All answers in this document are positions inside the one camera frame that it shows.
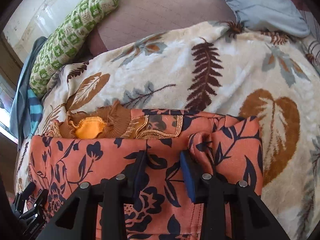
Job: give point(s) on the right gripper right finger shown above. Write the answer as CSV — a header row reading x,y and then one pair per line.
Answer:
x,y
231,211

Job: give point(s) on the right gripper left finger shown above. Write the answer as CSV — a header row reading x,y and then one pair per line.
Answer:
x,y
77,218

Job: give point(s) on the orange black floral garment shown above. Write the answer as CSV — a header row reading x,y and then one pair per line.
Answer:
x,y
226,146

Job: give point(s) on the blue grey cloth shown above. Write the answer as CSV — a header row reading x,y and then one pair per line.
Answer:
x,y
19,117

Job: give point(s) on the blue striped cloth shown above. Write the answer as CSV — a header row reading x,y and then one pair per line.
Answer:
x,y
35,110

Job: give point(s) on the stained glass window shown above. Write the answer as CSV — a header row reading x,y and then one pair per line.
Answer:
x,y
7,96

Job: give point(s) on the cream leaf print blanket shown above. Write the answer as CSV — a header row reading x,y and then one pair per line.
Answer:
x,y
216,68

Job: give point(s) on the green white patterned pillow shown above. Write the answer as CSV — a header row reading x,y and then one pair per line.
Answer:
x,y
65,42

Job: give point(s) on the light blue pillow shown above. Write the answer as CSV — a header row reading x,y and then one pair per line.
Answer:
x,y
271,15

